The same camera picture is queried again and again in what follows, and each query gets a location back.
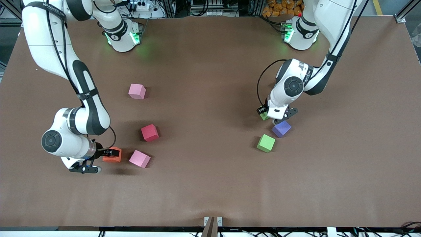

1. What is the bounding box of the orange foam cube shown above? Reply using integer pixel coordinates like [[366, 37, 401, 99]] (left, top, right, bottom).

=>
[[102, 147, 122, 163]]

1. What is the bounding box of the purple foam cube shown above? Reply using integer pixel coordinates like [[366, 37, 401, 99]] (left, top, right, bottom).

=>
[[272, 120, 292, 138]]

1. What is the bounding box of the red foam cube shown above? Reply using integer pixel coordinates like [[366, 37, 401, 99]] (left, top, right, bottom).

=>
[[141, 124, 160, 142]]

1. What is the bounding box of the pale pink foam cube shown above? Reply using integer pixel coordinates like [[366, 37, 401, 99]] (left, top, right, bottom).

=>
[[128, 84, 146, 100]]

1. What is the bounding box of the brown table cover sheet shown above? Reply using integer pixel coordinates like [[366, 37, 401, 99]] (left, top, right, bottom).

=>
[[0, 15, 421, 231]]

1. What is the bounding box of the bag of orange items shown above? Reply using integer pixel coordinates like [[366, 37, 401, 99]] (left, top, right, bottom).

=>
[[262, 0, 302, 17]]

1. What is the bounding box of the silver equipment rack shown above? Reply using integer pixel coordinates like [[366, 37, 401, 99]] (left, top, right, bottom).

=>
[[190, 0, 228, 17]]

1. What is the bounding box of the white power strip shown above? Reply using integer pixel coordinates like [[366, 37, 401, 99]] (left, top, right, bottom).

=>
[[130, 1, 155, 12]]

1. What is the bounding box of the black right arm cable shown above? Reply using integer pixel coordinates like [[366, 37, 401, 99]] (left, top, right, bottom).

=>
[[45, 0, 117, 150]]

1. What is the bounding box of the metal bracket with brown post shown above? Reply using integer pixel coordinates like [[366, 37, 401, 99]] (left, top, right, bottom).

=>
[[204, 216, 223, 237]]

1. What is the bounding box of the aluminium frame profile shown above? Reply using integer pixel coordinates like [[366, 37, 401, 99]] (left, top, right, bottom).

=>
[[395, 0, 421, 24], [0, 0, 23, 27]]

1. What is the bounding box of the black cable bundle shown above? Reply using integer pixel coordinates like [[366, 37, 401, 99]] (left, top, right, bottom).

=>
[[354, 221, 421, 237]]

